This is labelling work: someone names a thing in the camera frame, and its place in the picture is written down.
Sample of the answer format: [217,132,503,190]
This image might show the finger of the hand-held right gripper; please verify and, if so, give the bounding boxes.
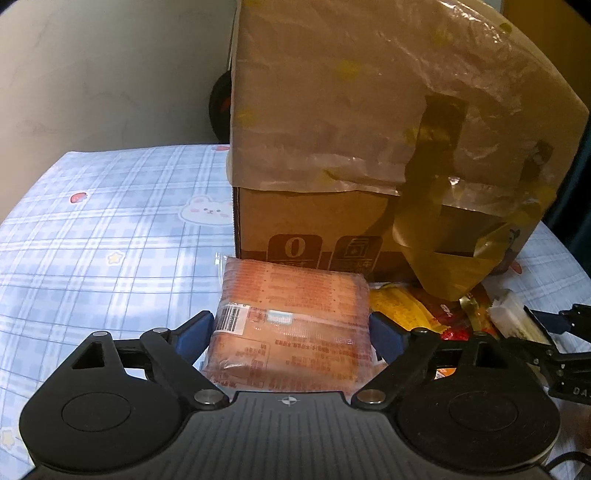
[531,303,591,334]
[505,336,591,367]

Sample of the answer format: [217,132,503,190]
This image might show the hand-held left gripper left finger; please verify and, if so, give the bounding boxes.
[71,310,232,411]

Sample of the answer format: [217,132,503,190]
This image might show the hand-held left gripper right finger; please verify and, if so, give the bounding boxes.
[351,311,532,411]

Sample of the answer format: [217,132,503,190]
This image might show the white snack packet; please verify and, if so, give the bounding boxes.
[489,289,555,345]

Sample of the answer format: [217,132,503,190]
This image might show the shiny red snack packet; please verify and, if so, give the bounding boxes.
[438,300,499,343]

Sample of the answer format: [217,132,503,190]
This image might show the large orange snack pack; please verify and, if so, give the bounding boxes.
[203,257,374,394]

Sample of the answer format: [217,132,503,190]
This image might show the yellow snack packet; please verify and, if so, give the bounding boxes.
[369,283,451,334]

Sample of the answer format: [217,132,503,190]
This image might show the gold foil snack packet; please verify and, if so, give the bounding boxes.
[459,295,491,331]

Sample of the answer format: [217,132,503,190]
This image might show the blue plaid tablecloth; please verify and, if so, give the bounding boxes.
[0,142,591,480]

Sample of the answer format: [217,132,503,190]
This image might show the black exercise bike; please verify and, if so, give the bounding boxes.
[208,71,234,145]

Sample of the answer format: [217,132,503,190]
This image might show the cardboard box with plastic liner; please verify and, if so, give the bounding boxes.
[225,0,591,302]

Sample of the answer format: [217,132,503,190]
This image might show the black cable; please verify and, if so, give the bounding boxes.
[547,453,591,479]

